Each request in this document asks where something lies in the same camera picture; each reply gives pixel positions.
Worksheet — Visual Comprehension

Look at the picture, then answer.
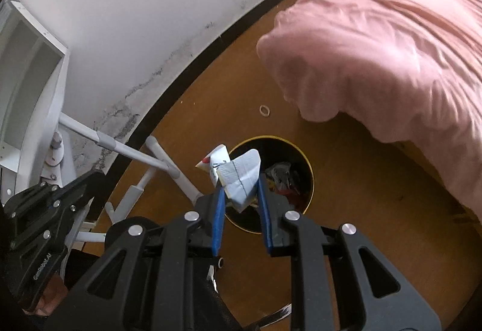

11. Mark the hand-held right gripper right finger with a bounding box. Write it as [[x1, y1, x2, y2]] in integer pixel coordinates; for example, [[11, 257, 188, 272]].
[[257, 175, 441, 331]]

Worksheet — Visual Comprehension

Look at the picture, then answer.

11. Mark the person's left hand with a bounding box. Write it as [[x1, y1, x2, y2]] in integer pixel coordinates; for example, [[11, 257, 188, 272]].
[[23, 274, 70, 317]]

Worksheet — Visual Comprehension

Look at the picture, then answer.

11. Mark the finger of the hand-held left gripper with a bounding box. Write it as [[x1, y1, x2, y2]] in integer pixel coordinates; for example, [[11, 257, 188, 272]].
[[0, 170, 105, 253]]

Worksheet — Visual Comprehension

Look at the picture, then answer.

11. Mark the white metal desk frame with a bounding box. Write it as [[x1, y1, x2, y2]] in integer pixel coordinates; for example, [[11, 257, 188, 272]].
[[38, 112, 202, 246]]

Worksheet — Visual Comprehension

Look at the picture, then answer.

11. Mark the black baseboard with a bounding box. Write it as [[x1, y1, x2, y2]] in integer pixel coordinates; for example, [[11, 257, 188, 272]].
[[90, 0, 349, 227]]

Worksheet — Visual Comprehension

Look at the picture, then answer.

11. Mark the white desk shelf unit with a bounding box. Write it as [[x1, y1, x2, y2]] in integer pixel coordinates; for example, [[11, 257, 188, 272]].
[[0, 0, 71, 174]]

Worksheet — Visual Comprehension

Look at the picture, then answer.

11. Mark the red crumpled wrapper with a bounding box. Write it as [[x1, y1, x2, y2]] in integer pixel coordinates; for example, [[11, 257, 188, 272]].
[[278, 187, 308, 208]]

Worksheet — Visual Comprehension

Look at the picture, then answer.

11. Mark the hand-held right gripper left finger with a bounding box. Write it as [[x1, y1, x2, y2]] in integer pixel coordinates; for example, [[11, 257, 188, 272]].
[[45, 186, 227, 331]]

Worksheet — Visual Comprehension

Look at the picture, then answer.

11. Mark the pink blanket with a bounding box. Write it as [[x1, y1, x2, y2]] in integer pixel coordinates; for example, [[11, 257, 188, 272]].
[[256, 0, 482, 223]]

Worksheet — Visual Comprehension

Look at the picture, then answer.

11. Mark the white paper with red mark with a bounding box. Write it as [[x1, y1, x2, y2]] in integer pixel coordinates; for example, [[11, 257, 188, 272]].
[[195, 144, 231, 188]]

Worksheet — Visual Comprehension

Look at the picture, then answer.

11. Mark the black bin with yellow rim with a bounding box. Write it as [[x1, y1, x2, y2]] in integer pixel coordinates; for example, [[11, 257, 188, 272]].
[[224, 134, 315, 234]]

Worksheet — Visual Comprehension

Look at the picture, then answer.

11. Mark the blue-white paper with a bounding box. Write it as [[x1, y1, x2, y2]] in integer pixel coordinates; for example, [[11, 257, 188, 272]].
[[218, 149, 262, 213]]

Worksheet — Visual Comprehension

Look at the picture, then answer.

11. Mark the dark crumpled wrapper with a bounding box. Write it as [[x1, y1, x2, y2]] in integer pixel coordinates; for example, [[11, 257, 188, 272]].
[[264, 161, 302, 189]]

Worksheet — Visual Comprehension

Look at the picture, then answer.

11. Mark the chrome metal bar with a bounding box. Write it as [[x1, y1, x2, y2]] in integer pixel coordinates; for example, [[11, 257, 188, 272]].
[[259, 302, 295, 329]]

